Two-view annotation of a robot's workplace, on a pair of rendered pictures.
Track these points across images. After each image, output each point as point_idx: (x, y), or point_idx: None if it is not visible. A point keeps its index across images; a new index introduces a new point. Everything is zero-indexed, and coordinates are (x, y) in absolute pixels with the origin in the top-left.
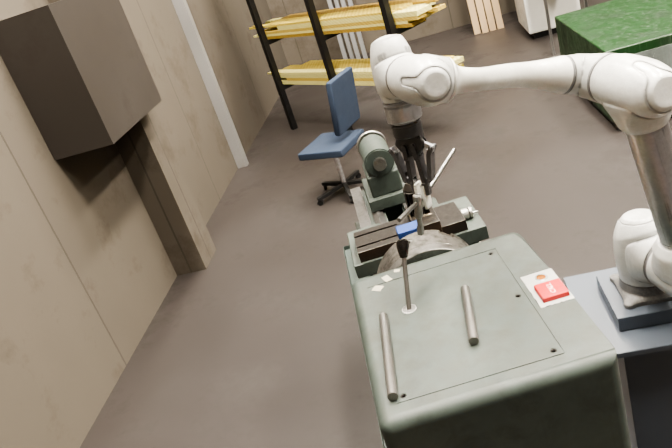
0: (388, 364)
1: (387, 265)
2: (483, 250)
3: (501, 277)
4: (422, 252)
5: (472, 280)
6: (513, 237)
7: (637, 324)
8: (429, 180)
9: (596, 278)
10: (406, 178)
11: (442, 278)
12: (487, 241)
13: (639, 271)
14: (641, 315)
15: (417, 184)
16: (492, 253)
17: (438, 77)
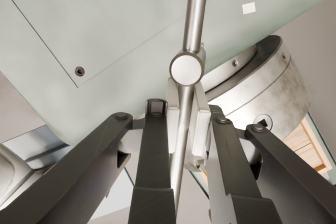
0: None
1: (290, 81)
2: (96, 81)
3: None
4: (222, 92)
5: None
6: (57, 121)
7: (66, 144)
8: (119, 114)
9: (107, 196)
10: (249, 137)
11: None
12: (100, 110)
13: (37, 178)
14: (59, 149)
15: (195, 124)
16: (77, 73)
17: None
